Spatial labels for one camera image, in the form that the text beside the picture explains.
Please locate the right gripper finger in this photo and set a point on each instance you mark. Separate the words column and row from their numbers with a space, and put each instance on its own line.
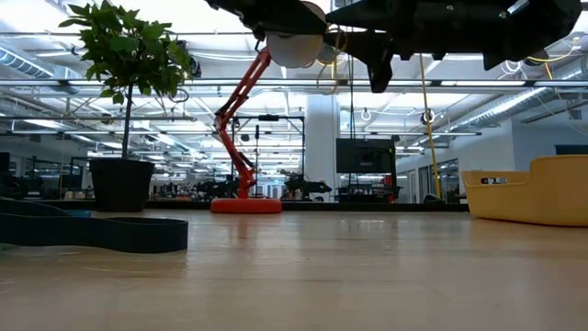
column 358, row 27

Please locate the yellow plastic bin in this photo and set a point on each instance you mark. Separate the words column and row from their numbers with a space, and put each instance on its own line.
column 551, row 197

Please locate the red desk lamp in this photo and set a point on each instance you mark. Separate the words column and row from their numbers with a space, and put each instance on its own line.
column 245, row 205

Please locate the distant black gantry frame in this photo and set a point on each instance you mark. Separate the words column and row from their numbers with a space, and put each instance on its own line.
column 268, row 117

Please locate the black monitor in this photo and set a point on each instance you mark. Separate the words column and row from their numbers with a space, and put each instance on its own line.
column 365, row 158

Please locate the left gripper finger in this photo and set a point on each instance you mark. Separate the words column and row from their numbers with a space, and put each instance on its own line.
column 298, row 23

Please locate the black plant pot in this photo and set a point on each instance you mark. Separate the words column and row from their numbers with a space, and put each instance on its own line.
column 121, row 184

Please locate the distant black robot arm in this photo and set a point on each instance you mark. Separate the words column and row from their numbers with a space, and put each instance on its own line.
column 308, row 186

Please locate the green leafy plant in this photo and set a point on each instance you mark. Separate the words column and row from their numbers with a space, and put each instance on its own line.
column 133, row 46

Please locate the black rubber band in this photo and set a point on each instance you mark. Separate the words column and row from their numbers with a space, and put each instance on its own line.
column 138, row 235

